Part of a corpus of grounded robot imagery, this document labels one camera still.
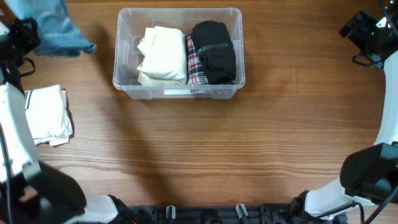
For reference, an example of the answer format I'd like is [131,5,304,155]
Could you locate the blue denim jeans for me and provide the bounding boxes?
[6,0,96,57]

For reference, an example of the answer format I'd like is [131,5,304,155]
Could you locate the white t-shirt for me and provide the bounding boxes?
[24,85,73,147]

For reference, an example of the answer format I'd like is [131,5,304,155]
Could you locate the cream cloth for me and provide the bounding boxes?
[137,26,187,86]

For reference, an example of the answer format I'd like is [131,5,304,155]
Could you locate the black garment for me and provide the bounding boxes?
[190,21,236,85]

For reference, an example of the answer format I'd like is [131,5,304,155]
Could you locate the plaid shirt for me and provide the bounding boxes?
[187,34,236,86]

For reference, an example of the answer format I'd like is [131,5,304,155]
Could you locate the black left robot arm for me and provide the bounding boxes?
[1,18,139,223]

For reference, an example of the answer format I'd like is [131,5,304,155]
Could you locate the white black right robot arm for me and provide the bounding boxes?
[289,6,397,223]

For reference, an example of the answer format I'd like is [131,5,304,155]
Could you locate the clear plastic storage container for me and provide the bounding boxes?
[113,7,246,100]

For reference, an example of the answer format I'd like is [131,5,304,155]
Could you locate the white label on container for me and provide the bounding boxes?
[164,90,191,95]

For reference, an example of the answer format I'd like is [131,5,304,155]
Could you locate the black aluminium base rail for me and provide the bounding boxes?
[130,204,348,224]

